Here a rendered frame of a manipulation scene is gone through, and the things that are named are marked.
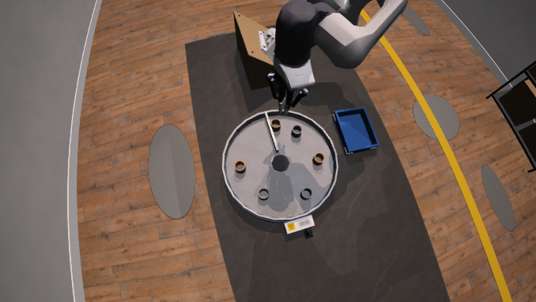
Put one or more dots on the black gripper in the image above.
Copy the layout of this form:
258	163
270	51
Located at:
279	93

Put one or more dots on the bronze bushing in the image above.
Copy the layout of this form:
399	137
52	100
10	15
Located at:
238	163
321	156
275	128

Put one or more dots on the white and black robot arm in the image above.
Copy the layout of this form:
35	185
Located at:
300	23

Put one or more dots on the blue crate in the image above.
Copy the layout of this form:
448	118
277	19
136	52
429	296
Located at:
357	130

